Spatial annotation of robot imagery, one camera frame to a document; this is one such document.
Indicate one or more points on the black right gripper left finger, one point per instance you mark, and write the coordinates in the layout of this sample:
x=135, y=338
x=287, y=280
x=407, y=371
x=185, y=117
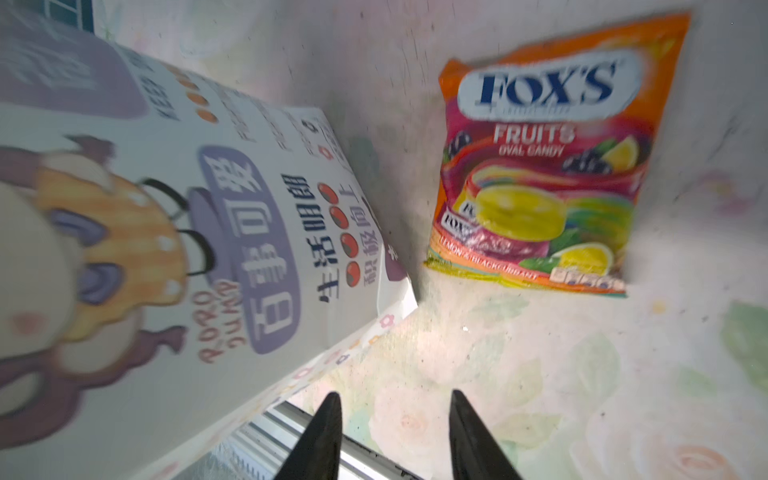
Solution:
x=316, y=455

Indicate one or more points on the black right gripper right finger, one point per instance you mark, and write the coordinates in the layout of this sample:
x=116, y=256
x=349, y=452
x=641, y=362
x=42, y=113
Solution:
x=475, y=455

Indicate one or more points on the white printed paper bag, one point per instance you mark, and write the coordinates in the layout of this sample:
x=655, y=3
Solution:
x=176, y=257

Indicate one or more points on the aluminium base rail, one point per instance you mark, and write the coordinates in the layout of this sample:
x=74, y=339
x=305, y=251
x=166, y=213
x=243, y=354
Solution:
x=287, y=443

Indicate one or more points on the orange Fox's fruits candy bag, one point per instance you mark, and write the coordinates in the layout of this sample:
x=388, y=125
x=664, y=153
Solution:
x=546, y=151

